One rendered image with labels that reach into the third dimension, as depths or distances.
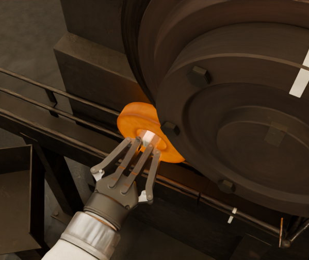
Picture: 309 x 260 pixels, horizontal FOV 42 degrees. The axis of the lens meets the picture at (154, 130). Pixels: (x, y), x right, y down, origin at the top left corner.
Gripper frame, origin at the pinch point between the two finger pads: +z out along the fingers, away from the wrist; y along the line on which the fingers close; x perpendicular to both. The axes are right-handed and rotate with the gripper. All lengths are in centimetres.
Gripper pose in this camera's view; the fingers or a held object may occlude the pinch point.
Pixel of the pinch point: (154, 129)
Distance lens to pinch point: 78.0
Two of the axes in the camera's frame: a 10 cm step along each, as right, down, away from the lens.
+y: 8.9, 3.9, -2.4
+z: 4.6, -7.8, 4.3
